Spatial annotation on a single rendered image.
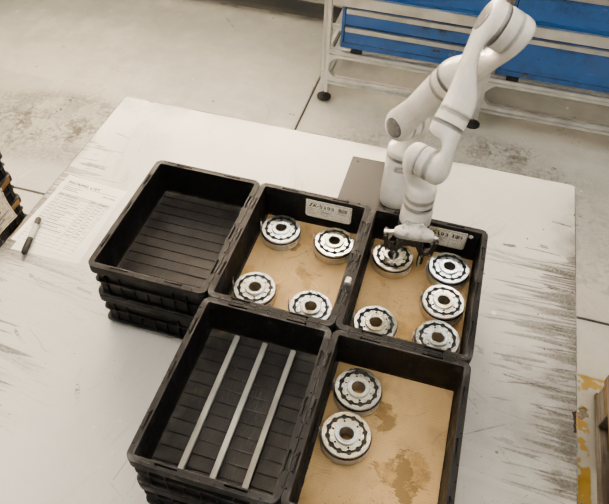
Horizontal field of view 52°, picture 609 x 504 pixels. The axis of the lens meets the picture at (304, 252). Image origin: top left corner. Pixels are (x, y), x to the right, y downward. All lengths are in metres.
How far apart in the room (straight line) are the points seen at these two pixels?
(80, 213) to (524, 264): 1.32
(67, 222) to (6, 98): 1.98
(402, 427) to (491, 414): 0.29
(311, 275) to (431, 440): 0.50
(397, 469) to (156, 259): 0.79
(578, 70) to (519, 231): 1.54
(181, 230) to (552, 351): 1.02
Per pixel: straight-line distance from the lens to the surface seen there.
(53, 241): 1.95
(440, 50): 3.37
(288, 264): 1.61
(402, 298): 1.57
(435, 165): 1.36
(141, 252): 1.68
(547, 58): 3.37
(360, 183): 1.96
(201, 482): 1.22
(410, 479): 1.34
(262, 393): 1.41
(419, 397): 1.43
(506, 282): 1.85
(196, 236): 1.70
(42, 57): 4.19
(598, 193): 3.39
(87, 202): 2.04
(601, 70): 3.42
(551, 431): 1.63
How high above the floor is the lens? 2.06
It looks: 48 degrees down
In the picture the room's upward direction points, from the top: 2 degrees clockwise
